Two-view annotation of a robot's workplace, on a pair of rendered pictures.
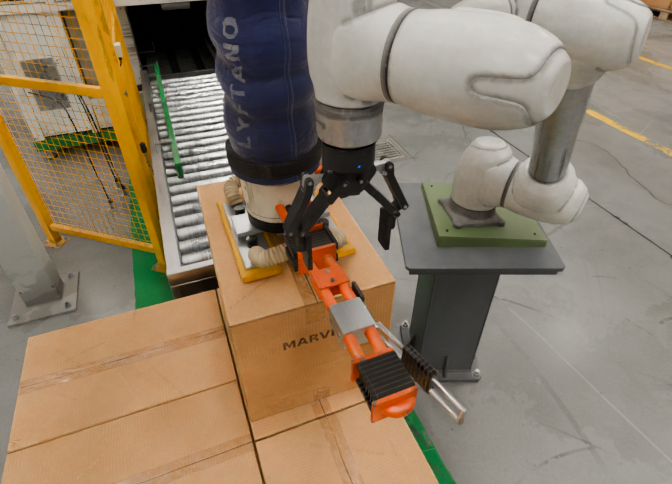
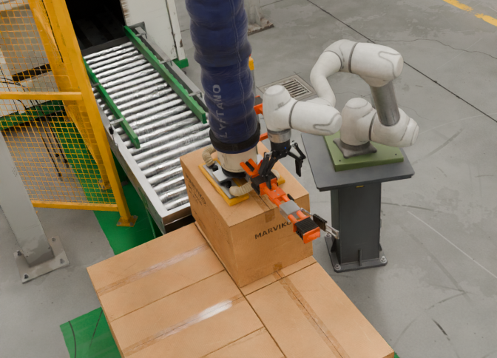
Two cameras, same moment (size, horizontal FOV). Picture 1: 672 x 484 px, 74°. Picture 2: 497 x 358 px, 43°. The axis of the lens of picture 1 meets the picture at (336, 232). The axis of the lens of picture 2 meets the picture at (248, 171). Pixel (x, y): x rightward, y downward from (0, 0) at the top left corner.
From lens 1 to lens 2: 1.75 m
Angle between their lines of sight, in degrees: 1
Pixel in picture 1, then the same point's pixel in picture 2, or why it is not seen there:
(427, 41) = (300, 115)
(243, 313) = (234, 220)
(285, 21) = (240, 82)
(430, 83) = (303, 126)
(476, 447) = (385, 305)
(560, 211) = (401, 140)
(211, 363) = (206, 263)
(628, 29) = (389, 66)
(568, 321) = (453, 214)
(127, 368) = (157, 274)
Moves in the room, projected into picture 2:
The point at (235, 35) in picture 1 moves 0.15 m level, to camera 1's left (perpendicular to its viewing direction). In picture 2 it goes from (219, 92) to (183, 97)
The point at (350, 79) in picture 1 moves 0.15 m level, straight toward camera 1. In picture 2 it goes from (279, 124) to (284, 149)
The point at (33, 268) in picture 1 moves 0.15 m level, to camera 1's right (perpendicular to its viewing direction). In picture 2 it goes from (36, 234) to (61, 231)
